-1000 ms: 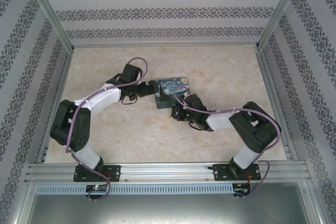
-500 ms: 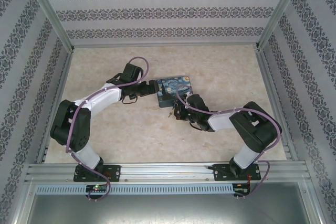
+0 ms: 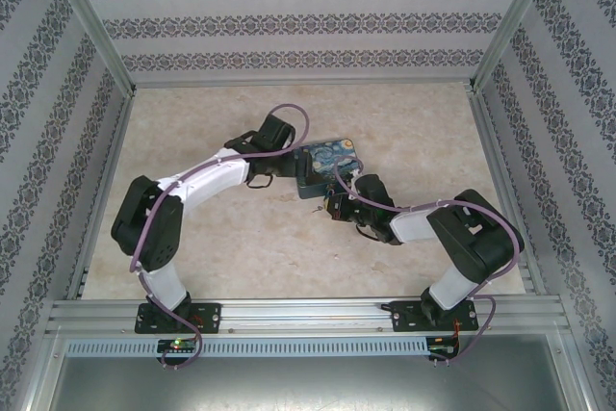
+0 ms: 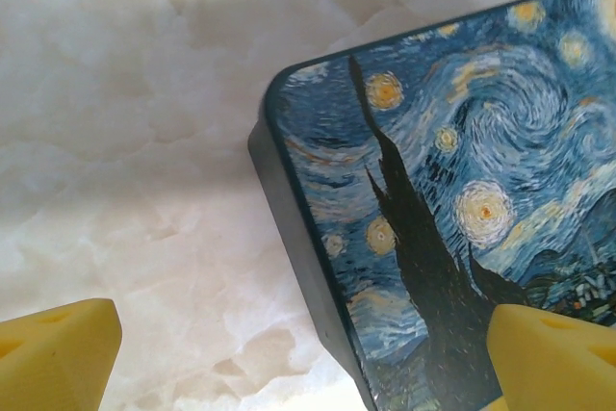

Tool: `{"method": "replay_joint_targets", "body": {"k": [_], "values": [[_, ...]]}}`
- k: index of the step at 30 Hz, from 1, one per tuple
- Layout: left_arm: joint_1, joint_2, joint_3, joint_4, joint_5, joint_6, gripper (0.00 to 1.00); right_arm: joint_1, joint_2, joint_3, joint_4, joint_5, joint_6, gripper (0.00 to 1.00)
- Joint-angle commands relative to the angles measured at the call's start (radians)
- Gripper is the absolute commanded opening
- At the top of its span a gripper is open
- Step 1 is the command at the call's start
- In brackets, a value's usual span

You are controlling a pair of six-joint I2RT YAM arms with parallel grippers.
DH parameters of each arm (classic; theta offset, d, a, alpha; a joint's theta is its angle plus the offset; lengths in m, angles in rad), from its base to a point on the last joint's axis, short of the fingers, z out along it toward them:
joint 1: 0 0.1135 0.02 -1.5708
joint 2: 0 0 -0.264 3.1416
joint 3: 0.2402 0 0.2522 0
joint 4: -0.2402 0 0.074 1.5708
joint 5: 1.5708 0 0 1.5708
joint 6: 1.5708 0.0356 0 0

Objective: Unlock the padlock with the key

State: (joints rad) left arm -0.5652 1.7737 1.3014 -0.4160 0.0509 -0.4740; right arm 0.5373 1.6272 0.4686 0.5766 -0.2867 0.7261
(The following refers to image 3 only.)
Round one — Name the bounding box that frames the grey sheet metal panel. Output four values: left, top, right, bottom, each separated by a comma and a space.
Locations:
18, 328, 598, 411

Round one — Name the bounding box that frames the aluminium mounting rail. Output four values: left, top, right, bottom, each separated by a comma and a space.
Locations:
45, 295, 572, 335

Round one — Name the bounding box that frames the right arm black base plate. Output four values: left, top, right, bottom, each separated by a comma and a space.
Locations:
389, 299, 480, 333

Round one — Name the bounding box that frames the right aluminium side rail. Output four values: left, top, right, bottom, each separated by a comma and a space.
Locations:
469, 90, 548, 295

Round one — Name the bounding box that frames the aluminium side rail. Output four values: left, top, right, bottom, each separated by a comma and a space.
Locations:
64, 92, 139, 301
469, 90, 548, 295

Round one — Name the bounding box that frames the grey slotted cable duct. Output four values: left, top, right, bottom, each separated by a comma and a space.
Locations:
64, 336, 429, 357

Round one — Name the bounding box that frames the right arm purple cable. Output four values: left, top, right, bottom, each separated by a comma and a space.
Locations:
332, 160, 525, 367

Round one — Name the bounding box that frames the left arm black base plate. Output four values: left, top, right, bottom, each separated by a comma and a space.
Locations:
134, 302, 223, 335

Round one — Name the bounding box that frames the left aluminium side rail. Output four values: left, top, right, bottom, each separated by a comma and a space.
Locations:
64, 92, 139, 301

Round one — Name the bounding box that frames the left aluminium frame post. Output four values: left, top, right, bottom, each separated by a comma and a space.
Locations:
37, 0, 139, 97

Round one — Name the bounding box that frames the aluminium frame post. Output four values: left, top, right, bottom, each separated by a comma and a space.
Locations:
37, 0, 139, 97
469, 0, 564, 92

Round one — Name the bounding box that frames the right aluminium frame post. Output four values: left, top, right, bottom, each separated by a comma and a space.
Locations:
469, 0, 564, 92

